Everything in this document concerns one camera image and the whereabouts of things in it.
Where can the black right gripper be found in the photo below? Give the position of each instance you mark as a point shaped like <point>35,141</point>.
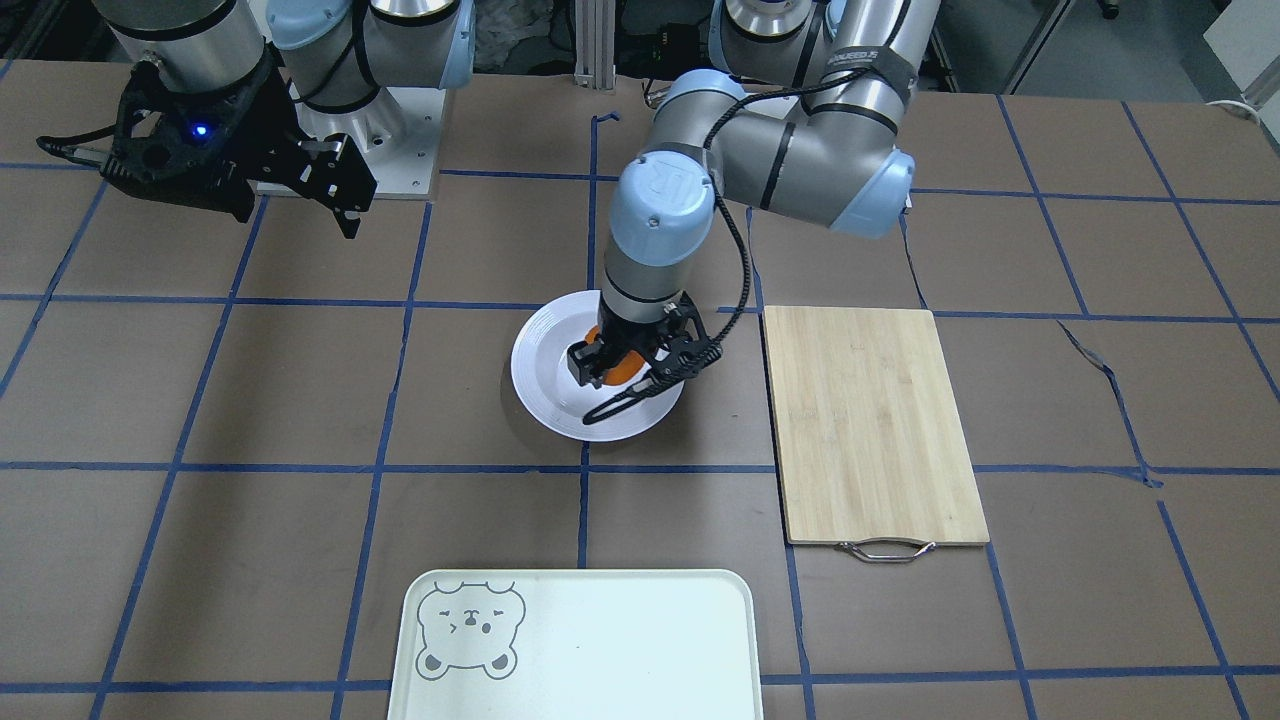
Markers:
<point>268,133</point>

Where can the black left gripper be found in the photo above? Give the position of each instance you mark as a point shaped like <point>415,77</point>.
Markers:
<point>630,337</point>

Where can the orange fruit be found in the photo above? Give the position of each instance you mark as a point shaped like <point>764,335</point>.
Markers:
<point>631,364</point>

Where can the white round plate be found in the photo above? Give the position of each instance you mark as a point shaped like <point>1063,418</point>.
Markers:
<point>544,384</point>

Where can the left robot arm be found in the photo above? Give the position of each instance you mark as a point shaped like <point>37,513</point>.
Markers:
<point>799,115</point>

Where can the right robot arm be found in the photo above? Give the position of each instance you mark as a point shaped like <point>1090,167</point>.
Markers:
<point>333,56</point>

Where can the cream bear tray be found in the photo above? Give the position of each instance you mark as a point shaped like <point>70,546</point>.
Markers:
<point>577,644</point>

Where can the bamboo cutting board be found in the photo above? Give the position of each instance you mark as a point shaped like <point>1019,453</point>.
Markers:
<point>869,443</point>

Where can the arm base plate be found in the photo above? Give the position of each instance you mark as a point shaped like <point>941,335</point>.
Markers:
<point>398,133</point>

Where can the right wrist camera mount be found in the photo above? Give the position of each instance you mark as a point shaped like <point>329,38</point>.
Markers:
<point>187,149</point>

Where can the aluminium frame post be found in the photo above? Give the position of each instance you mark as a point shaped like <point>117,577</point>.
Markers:
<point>594,38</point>

